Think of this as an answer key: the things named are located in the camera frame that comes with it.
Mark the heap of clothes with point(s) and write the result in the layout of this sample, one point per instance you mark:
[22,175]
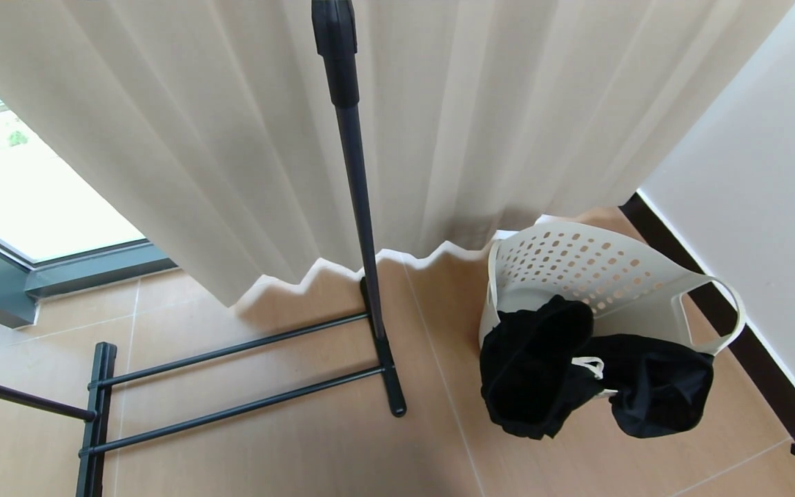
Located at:
[528,366]

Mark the black clothes rack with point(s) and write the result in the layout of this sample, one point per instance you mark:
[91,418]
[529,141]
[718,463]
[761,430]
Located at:
[335,41]

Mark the white laundry basket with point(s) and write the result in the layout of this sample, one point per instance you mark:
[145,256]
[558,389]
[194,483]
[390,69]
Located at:
[642,316]

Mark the beige curtain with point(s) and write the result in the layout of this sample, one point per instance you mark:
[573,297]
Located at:
[197,138]

